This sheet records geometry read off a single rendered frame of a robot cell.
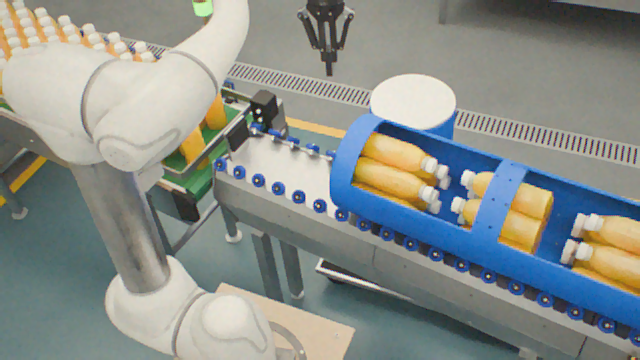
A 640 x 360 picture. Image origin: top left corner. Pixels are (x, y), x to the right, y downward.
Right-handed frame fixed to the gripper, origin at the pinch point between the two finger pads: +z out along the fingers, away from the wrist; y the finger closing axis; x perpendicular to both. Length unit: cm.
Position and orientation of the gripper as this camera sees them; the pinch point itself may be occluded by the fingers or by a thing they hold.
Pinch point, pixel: (329, 60)
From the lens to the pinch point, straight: 149.2
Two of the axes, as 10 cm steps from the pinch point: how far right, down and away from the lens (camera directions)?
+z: 0.7, 6.7, 7.3
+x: 1.5, -7.4, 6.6
